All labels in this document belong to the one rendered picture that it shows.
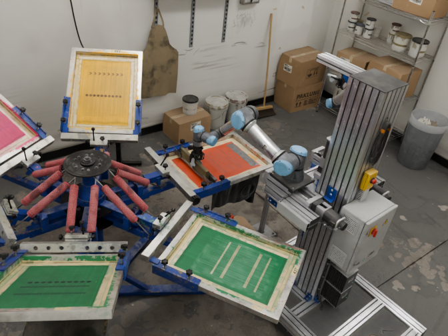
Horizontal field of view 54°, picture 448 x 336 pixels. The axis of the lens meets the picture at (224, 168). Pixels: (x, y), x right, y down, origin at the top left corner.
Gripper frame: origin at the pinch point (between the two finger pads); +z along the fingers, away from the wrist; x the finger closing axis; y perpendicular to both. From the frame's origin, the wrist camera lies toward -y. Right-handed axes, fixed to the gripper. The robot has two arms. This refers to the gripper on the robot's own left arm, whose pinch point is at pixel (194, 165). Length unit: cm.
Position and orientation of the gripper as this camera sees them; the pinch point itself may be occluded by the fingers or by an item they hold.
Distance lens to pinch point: 341.0
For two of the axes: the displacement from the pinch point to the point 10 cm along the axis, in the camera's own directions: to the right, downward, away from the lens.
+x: 8.0, -2.8, 5.3
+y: 5.8, 5.2, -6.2
